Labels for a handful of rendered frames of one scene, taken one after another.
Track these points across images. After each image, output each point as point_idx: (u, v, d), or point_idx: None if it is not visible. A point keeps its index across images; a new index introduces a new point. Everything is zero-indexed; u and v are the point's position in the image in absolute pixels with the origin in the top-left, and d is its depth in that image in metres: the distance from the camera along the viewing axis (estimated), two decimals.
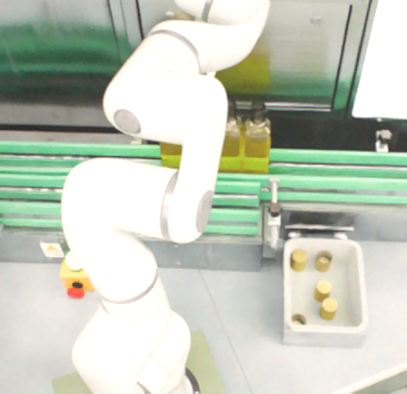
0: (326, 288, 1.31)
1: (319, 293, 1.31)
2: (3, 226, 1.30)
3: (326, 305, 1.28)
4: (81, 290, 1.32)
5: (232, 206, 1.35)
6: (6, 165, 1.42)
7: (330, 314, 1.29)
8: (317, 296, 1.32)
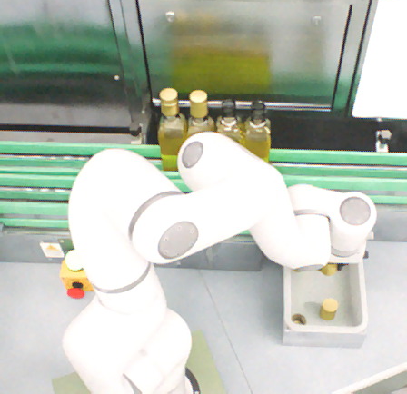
0: None
1: (325, 265, 1.21)
2: (3, 226, 1.30)
3: (326, 305, 1.28)
4: (81, 290, 1.32)
5: None
6: (6, 165, 1.42)
7: (330, 314, 1.29)
8: (323, 269, 1.23)
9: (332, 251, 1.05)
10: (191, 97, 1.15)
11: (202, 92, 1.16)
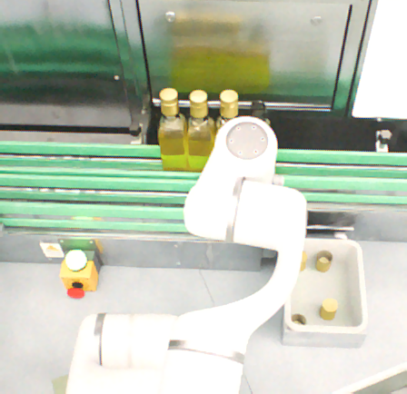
0: (231, 93, 1.15)
1: (235, 103, 1.15)
2: (3, 226, 1.30)
3: (326, 305, 1.28)
4: (81, 290, 1.32)
5: None
6: (6, 165, 1.42)
7: (330, 314, 1.29)
8: (234, 109, 1.16)
9: None
10: (191, 97, 1.15)
11: (202, 92, 1.16)
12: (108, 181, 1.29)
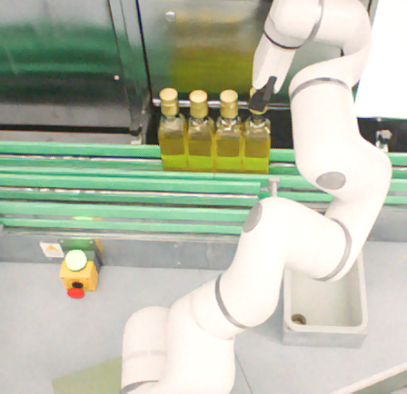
0: (231, 93, 1.15)
1: (235, 103, 1.15)
2: (3, 226, 1.30)
3: None
4: (81, 290, 1.32)
5: (232, 206, 1.35)
6: (6, 165, 1.42)
7: None
8: (234, 109, 1.16)
9: (304, 39, 1.00)
10: (191, 97, 1.15)
11: (202, 92, 1.16)
12: (108, 181, 1.29)
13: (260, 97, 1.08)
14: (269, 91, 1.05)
